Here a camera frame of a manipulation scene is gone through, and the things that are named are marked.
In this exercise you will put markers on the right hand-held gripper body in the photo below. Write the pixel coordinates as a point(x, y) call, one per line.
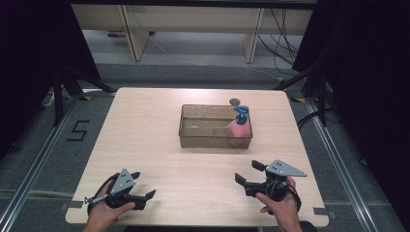
point(274, 187)

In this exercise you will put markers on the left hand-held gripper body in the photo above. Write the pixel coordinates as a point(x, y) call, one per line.
point(123, 182)

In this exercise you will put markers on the pink soap bottle blue pump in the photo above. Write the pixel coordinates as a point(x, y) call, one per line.
point(240, 128)

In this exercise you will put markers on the translucent brown plastic box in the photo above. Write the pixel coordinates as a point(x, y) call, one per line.
point(206, 129)

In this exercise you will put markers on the person's right hand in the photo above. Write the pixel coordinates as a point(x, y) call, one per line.
point(283, 208)

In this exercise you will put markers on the person's left hand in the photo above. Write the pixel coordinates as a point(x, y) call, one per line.
point(105, 213)

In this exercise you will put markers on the round grey table grommet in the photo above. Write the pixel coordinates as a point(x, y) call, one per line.
point(234, 101)

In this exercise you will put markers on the black metal stand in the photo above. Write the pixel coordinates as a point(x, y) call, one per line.
point(321, 96)
point(58, 96)

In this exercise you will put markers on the black curtain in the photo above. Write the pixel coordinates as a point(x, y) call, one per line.
point(370, 80)
point(35, 64)

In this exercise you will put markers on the beige wooden desk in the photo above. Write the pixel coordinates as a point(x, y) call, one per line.
point(193, 19)

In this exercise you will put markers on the metal floor rail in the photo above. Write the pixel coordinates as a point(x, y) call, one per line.
point(341, 174)
point(35, 167)

